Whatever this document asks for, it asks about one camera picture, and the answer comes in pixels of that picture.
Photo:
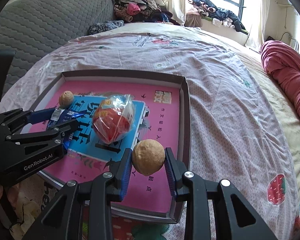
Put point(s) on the walnut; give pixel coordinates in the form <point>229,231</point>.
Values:
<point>148,158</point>
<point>65,98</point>

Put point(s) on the grey shallow cardboard box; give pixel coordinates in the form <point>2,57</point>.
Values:
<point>185,120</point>

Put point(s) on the blue cookie packet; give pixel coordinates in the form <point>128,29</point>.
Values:
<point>62,115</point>

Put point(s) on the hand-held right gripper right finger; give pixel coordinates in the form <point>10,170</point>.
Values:
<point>170,172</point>

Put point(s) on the grey quilted headboard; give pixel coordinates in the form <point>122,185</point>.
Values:
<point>40,25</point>

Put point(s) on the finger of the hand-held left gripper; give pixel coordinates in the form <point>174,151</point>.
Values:
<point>52,133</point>
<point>37,116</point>

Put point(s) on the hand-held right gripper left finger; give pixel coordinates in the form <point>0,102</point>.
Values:
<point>126,172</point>

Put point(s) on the white curtain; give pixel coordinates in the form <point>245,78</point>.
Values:
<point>173,0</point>
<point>258,17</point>

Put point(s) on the pink blanket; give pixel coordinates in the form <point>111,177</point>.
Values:
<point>287,75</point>

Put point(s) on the red and white snack bag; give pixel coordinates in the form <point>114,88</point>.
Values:
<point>112,120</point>

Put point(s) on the clothes heap on windowsill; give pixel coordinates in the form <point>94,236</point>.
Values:
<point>215,15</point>

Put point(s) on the dark patterned cloth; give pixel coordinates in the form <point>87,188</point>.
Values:
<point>105,27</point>

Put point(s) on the pile of clothes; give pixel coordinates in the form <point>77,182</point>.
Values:
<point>140,7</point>

